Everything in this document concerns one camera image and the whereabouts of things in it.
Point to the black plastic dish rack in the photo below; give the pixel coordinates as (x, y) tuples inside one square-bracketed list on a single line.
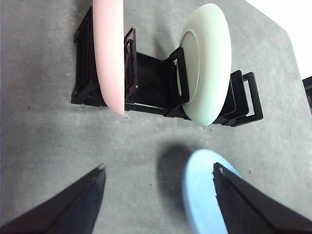
[(151, 80)]

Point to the black device at table edge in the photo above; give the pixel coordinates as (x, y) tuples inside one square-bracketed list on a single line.
[(308, 92)]

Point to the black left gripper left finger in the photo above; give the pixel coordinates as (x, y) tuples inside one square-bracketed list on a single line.
[(73, 209)]

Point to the pink plate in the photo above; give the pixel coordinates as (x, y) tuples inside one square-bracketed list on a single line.
[(108, 53)]

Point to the blue plate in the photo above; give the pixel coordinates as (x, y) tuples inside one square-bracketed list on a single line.
[(198, 190)]

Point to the pale green plate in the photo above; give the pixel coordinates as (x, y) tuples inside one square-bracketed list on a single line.
[(214, 63)]

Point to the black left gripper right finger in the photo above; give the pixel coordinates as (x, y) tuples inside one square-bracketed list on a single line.
[(248, 207)]

